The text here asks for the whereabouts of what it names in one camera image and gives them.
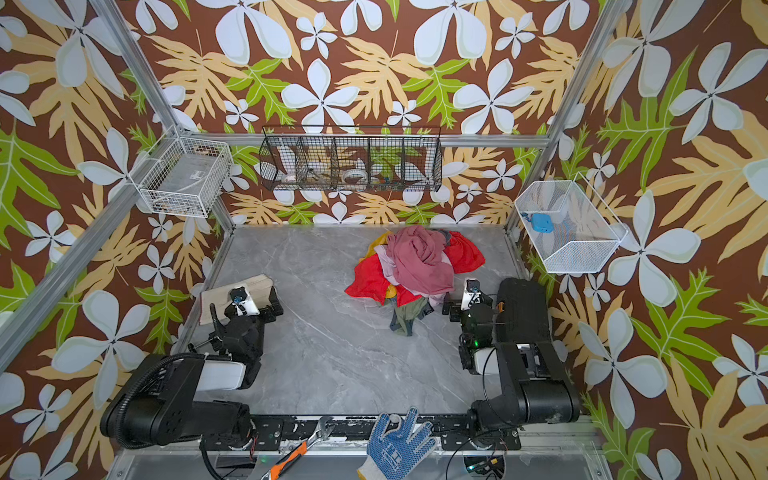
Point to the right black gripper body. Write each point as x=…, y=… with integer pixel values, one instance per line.
x=455, y=307

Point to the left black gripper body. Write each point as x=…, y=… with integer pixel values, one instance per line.
x=264, y=308

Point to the olive green cloth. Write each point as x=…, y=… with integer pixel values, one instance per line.
x=405, y=316

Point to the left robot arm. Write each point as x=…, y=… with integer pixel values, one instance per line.
x=157, y=405

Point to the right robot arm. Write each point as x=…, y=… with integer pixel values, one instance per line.
x=509, y=345

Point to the light pink cloth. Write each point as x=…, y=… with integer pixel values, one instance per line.
x=390, y=267

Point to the dusty pink ribbed cloth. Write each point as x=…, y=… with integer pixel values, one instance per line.
x=425, y=244

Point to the yellow cloth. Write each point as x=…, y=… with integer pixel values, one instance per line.
x=382, y=240

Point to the red cloth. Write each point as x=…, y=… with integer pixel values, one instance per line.
x=369, y=281

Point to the blue object in basket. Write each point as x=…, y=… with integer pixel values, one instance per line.
x=539, y=222

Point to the blue dotted work glove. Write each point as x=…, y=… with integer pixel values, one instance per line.
x=394, y=454

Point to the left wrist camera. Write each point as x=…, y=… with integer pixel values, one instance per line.
x=241, y=303

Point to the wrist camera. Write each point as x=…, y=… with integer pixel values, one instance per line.
x=472, y=294
x=241, y=303

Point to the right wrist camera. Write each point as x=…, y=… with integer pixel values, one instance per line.
x=472, y=294

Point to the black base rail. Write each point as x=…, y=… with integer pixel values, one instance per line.
x=276, y=433

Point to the orange handled wrench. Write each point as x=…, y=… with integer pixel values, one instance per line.
x=321, y=433

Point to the white wire basket right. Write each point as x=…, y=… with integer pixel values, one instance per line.
x=587, y=232

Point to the white wire basket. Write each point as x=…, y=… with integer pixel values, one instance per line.
x=587, y=232
x=185, y=175

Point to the white wire basket left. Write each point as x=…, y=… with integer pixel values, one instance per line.
x=185, y=175

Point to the black wire basket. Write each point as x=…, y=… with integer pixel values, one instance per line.
x=355, y=158

